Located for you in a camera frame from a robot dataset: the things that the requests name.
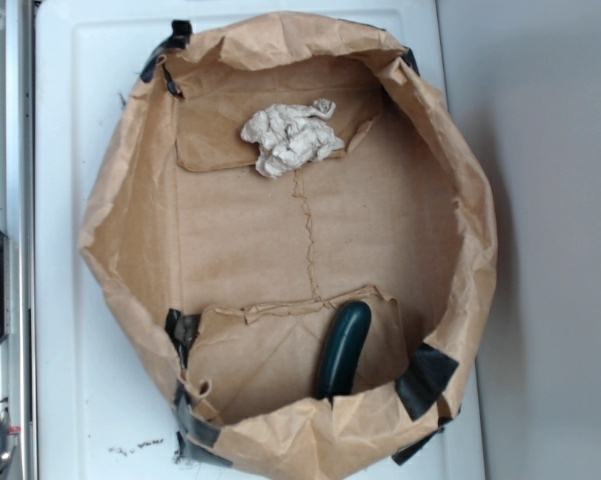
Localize aluminium frame rail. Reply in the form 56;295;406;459
0;1;37;479

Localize dark green plastic pickle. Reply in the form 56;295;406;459
314;300;372;400

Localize crumpled white paper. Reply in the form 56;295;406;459
240;98;345;179

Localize brown paper bag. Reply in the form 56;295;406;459
79;12;497;479

